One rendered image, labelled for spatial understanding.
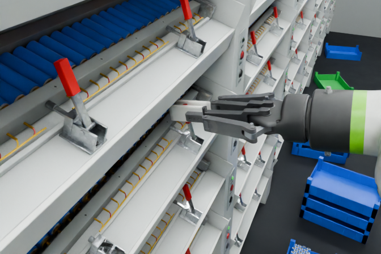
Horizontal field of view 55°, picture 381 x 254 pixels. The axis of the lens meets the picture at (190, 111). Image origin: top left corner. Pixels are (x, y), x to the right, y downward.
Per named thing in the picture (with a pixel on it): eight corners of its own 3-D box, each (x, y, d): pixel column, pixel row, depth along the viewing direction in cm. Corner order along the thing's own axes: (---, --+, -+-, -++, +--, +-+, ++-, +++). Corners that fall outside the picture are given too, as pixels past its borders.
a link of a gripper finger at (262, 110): (272, 128, 59) (270, 132, 57) (206, 125, 63) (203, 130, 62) (270, 106, 57) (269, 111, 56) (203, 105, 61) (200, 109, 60)
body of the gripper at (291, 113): (306, 155, 54) (245, 148, 58) (314, 126, 60) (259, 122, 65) (305, 110, 50) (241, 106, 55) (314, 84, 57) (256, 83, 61)
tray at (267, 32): (286, 33, 138) (303, -1, 129) (236, 108, 90) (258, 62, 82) (238, 10, 141) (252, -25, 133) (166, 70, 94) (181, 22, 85)
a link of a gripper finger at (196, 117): (215, 120, 61) (209, 129, 59) (188, 118, 64) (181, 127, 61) (214, 112, 61) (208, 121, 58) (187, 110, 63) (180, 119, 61)
